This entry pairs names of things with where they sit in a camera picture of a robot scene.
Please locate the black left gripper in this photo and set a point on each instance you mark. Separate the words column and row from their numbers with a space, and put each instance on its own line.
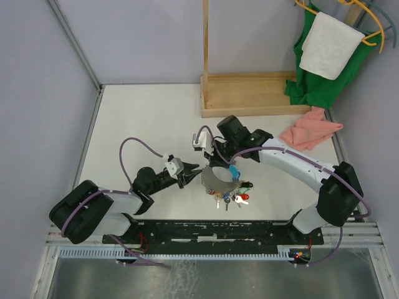
column 186, row 179

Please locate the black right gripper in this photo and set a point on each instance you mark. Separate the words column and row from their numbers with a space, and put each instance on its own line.
column 215, row 161

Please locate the metal keyring organizer blue handle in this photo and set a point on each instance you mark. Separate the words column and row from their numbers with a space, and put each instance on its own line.
column 225, row 192

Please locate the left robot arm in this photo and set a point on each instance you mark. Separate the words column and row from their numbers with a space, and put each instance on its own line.
column 89, row 209

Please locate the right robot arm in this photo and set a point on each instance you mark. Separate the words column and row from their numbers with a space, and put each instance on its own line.
column 337, row 186

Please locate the pink cloth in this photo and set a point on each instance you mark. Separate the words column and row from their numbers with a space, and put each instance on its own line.
column 310, row 130

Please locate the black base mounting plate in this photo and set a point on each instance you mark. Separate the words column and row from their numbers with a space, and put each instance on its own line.
column 267, row 232

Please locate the green shirt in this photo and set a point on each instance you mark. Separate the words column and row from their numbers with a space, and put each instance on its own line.
column 314, row 90

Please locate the white towel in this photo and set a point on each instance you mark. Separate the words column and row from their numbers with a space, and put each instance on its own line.
column 328, row 46

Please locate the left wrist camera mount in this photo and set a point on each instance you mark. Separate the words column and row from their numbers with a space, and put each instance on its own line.
column 174, row 166

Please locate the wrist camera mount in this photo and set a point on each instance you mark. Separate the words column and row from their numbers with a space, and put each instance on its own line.
column 203, row 142
column 174, row 166

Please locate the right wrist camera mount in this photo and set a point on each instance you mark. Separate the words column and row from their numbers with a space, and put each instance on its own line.
column 203, row 142

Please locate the wooden rack frame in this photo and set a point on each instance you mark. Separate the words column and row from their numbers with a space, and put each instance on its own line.
column 243, row 94

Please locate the white cable duct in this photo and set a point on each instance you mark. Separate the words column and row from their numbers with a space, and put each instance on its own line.
column 117, row 252

